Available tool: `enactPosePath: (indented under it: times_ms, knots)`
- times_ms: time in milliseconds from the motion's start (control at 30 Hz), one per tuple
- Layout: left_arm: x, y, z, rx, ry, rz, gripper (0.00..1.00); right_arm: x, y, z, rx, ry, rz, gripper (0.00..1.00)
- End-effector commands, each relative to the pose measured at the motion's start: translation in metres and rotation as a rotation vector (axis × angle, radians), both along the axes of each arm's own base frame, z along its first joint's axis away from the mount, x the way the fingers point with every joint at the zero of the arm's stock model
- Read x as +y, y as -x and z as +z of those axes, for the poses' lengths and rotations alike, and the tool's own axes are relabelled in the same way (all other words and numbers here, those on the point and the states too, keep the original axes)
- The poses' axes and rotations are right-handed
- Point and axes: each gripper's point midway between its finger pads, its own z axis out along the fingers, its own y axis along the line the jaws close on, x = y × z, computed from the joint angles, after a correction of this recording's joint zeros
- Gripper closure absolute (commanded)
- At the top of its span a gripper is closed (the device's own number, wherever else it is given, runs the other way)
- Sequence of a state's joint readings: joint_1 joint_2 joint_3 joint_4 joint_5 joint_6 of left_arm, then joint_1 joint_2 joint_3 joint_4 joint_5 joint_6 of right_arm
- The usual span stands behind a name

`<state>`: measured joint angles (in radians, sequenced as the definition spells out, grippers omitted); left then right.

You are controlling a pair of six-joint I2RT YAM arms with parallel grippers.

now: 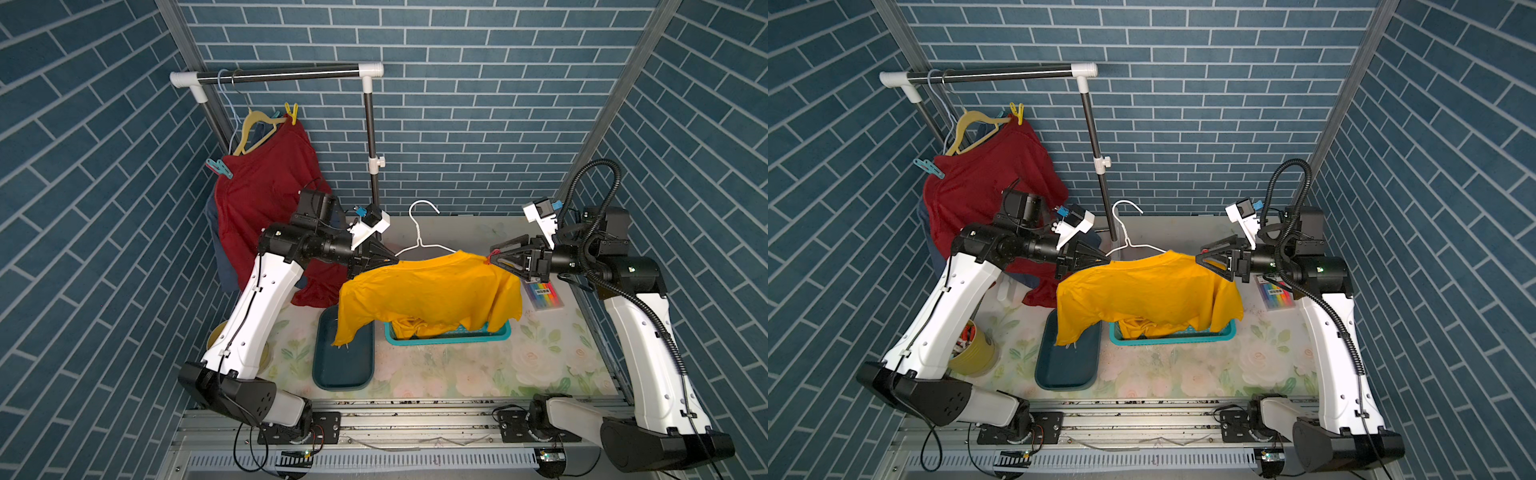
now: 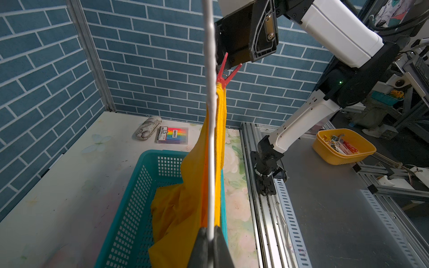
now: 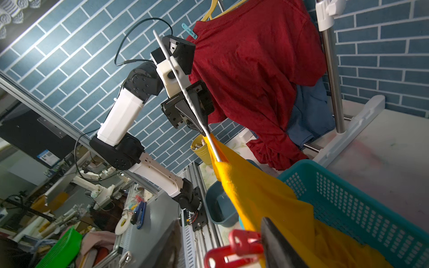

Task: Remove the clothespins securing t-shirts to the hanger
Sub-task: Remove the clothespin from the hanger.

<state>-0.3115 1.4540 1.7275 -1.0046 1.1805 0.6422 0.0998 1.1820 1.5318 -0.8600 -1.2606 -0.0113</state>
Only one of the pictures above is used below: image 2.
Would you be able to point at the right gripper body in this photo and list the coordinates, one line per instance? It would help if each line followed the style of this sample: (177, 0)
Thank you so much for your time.
(247, 32)

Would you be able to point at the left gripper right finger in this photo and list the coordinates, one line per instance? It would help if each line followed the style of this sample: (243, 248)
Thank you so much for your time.
(221, 254)

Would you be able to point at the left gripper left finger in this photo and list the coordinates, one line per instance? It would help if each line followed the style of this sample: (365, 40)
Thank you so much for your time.
(199, 255)

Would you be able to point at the yellow t-shirt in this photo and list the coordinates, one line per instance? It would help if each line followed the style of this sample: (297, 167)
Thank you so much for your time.
(180, 210)

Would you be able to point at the white wire hanger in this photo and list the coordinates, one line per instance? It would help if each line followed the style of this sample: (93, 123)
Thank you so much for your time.
(210, 64)

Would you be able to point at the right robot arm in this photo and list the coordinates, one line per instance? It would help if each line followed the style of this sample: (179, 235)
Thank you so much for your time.
(361, 57)

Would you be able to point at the yellow bin of clothespins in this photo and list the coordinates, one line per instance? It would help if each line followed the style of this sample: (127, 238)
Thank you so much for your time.
(342, 146)

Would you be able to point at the teal plastic basket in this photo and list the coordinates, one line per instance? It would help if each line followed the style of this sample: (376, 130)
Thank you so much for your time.
(131, 233)

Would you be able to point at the rainbow marker pack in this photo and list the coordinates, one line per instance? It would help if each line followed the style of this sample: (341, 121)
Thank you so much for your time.
(172, 135)

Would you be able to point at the patterned pouch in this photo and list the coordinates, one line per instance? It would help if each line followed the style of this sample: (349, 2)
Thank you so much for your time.
(147, 128)

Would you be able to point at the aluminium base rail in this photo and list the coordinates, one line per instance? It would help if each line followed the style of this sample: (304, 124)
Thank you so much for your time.
(325, 216)

